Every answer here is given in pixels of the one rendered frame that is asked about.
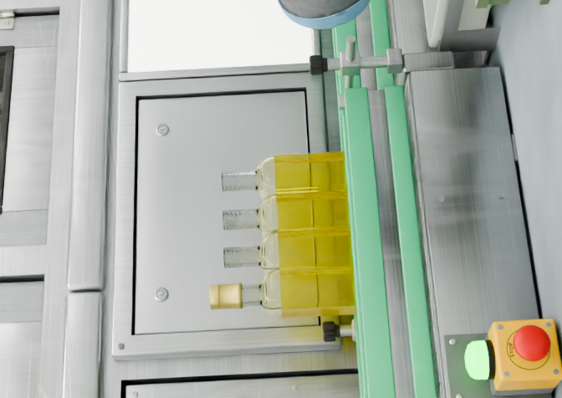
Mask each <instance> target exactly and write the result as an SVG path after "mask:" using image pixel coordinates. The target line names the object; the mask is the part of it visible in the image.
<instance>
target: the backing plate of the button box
mask: <svg viewBox="0 0 562 398"><path fill-rule="evenodd" d="M487 335H488V333H481V334H450V335H443V338H444V345H445V353H446V361H447V375H448V382H449V390H450V397H451V398H551V397H550V393H549V394H536V395H504V396H493V395H492V393H491V386H490V380H475V379H474V378H472V377H471V376H470V375H469V374H468V372H467V368H466V364H465V352H466V349H467V346H468V345H469V344H470V343H472V342H473V341H482V340H485V338H486V336H487Z"/></svg>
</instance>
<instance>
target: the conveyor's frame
mask: <svg viewBox="0 0 562 398"><path fill-rule="evenodd" d="M390 5H391V20H392V27H393V36H394V44H395V48H401V52H402V54H413V53H429V52H439V50H438V45H437V47H436V48H432V47H430V46H429V43H428V39H427V26H426V19H425V13H424V6H423V0H390ZM407 86H408V94H409V102H410V110H411V124H412V132H413V140H414V147H415V155H416V169H417V177H418V185H419V192H420V200H421V214H422V222H423V230H424V238H425V245H426V254H427V268H428V276H429V284H430V291H431V299H432V313H433V321H434V329H435V336H436V344H437V358H438V366H439V374H440V381H441V389H442V398H451V397H450V390H449V382H448V375H447V361H446V353H445V345H444V338H443V335H450V334H481V333H488V331H489V330H490V328H491V326H492V324H493V322H495V321H510V320H526V319H539V314H538V308H537V303H536V297H535V291H534V281H533V276H532V270H531V265H530V259H529V250H528V244H527V238H526V232H525V227H524V217H523V212H522V206H521V201H520V195H519V185H518V179H517V174H516V168H515V166H516V165H517V164H518V161H519V159H518V152H517V147H516V142H515V136H514V134H511V135H510V130H509V125H508V115H507V110H506V104H505V98H504V92H503V83H502V77H501V72H500V67H487V68H471V69H440V70H425V71H411V72H410V74H408V75H407Z"/></svg>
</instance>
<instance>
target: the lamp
mask: <svg viewBox="0 0 562 398"><path fill-rule="evenodd" d="M465 364H466V368H467V372H468V374H469V375H470V376H471V377H472V378H474V379H475V380H493V379H494V378H495V374H496V361H495V353H494V347H493V342H492V341H491V340H490V339H486V340H482V341H473V342H472V343H470V344H469V345H468V346H467V349H466V352H465Z"/></svg>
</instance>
